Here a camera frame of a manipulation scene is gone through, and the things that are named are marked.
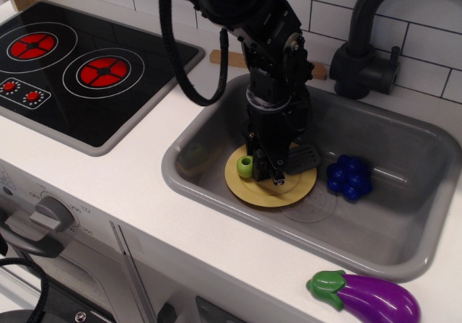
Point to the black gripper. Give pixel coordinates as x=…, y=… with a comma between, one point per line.
x=271, y=130

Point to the green handled grey spatula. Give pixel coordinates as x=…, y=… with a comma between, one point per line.
x=301, y=158

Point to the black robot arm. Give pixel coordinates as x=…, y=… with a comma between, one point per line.
x=278, y=101

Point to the yellow plate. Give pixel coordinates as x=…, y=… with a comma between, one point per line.
x=265, y=193

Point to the grey sink basin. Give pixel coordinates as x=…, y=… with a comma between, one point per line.
x=392, y=232

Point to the blue toy grapes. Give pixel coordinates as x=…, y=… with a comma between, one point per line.
x=350, y=176

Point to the black faucet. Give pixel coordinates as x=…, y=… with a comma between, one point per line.
x=355, y=67

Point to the purple toy eggplant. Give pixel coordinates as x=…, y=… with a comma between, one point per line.
x=369, y=299

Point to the black toy stovetop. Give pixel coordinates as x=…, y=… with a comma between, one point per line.
x=79, y=79

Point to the grey oven knob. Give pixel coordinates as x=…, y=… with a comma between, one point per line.
x=52, y=215

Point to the grey oven door handle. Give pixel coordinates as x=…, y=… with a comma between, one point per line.
x=46, y=246

